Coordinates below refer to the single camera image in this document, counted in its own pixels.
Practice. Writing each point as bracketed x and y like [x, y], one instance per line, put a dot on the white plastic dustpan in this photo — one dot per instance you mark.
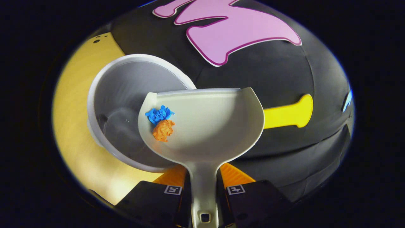
[215, 126]

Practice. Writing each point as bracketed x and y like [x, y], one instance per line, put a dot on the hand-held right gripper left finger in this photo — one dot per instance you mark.
[152, 205]

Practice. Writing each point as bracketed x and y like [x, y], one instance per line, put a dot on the orange paper scrap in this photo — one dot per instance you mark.
[163, 130]

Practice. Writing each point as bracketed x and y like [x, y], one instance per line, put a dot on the wooden desktop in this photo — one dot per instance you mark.
[72, 95]

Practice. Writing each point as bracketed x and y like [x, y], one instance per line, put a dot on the blue paper scrap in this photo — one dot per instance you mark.
[159, 114]

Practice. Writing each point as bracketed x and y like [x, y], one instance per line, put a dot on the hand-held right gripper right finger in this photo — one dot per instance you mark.
[253, 205]

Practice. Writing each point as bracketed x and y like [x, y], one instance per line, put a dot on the white ribbed garbage bin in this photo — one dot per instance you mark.
[126, 82]

